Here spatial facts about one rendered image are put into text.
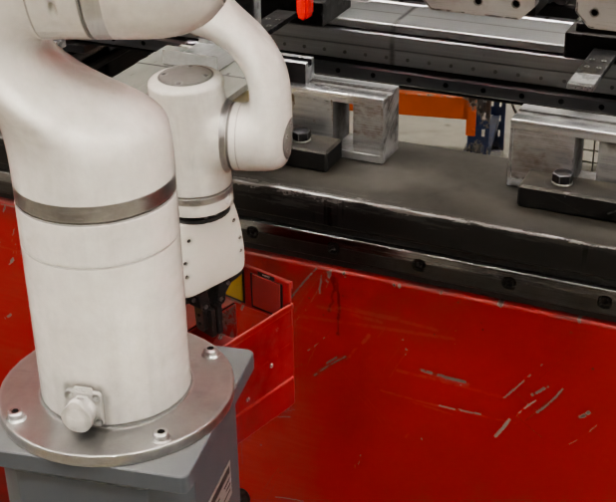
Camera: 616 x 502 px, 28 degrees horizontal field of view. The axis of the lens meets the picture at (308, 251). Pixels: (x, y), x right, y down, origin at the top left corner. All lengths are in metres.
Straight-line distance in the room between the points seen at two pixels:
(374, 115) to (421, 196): 0.14
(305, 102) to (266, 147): 0.39
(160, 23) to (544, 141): 0.88
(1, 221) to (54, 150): 1.10
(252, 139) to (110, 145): 0.50
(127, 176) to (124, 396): 0.18
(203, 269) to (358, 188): 0.29
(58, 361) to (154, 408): 0.08
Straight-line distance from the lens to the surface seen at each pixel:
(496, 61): 1.90
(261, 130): 1.35
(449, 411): 1.73
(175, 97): 1.35
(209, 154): 1.37
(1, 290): 2.03
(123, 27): 0.84
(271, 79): 1.34
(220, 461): 1.05
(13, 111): 0.87
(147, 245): 0.91
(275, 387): 1.55
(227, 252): 1.47
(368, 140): 1.72
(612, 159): 1.63
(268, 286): 1.53
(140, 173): 0.89
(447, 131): 4.12
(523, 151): 1.65
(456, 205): 1.61
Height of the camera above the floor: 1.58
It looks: 28 degrees down
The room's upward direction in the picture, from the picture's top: 1 degrees counter-clockwise
